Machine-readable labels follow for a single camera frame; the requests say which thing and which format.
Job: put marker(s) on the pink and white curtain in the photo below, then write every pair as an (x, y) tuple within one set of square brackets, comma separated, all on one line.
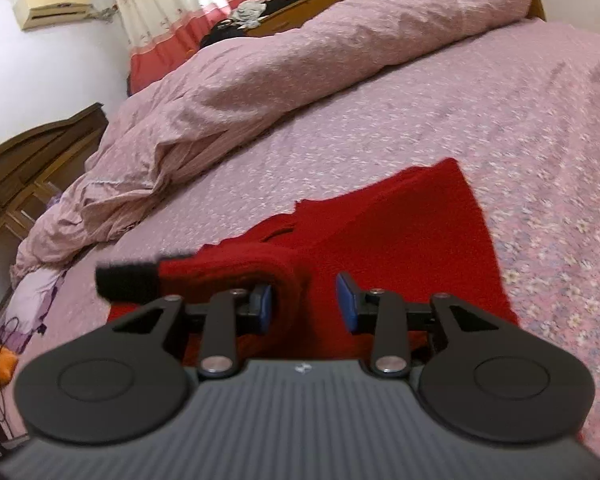
[(165, 20)]

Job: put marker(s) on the white and purple pillow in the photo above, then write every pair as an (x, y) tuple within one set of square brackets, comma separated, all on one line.
[(35, 300)]

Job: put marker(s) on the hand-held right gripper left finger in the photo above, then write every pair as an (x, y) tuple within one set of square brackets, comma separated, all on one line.
[(262, 310)]

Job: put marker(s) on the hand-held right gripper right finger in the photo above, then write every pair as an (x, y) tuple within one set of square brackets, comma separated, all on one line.
[(346, 305)]

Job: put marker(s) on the red knitted cardigan sweater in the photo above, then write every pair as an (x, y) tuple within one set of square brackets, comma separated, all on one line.
[(390, 240)]

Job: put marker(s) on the white wall air conditioner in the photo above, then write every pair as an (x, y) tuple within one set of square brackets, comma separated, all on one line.
[(50, 10)]

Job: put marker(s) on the pile of dark clothes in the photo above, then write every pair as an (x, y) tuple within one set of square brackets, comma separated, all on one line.
[(245, 17)]

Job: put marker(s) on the pink floral bed sheet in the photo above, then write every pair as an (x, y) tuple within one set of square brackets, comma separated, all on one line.
[(480, 125)]

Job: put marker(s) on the brown wooden wardrobe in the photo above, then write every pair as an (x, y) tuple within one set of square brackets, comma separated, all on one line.
[(25, 165)]

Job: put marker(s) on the pink floral duvet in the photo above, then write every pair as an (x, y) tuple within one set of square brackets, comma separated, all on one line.
[(280, 85)]

